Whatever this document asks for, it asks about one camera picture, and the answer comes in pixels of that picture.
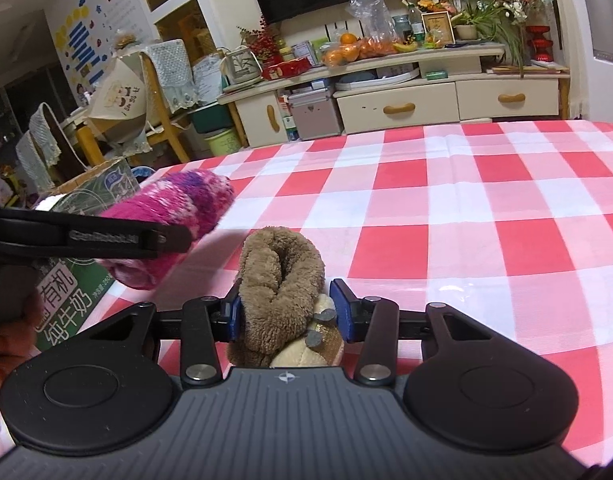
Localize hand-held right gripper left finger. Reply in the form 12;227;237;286
84;279;246;387

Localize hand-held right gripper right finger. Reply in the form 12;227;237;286
329;278;493;387

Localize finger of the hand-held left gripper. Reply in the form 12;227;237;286
156;225;193;256

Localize magenta knitted sock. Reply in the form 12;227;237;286
97;169;236;291

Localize brown and cream plush toy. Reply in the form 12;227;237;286
225;226;345;368

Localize green printed cardboard box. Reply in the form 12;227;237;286
34;156;152;353

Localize person's left hand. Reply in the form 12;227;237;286
0;292;42;391

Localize pile of toys and boxes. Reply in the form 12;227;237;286
0;165;32;208

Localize green trash bin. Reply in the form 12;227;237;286
204;127;243;157

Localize wooden chair lace cover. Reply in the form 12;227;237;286
15;101;94;193
139;39;200;163

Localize dark display shelf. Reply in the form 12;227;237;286
0;87;22;171

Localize teal storage crate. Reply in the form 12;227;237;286
189;102;234;133

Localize red checkered tablecloth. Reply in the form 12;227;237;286
0;120;613;466

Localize canvas tote bag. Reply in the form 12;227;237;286
86;52;152;143

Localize laminated paper sheet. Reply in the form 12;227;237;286
191;55;224;106

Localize green white carton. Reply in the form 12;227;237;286
278;91;300;142

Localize pink storage box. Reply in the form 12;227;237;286
288;92;343;141

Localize food basket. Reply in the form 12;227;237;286
111;30;140;51

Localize red gift box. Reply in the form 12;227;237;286
261;57;312;81

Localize red berry branches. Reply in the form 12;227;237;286
236;15;282;63

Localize white oval tray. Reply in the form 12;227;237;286
335;66;421;92

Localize pile of oranges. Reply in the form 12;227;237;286
321;32;402;67

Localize cream TV cabinet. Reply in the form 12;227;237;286
217;42;571;148

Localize green plastic bottle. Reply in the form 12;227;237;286
405;2;426;43

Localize clear plastic bag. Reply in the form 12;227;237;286
347;0;397;43

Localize wooden framed picture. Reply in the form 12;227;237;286
421;11;456;47

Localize potted green plant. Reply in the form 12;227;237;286
454;7;530;78

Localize white standing air conditioner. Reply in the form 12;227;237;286
557;0;613;121

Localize colourful wall poster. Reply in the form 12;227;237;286
44;0;154;96

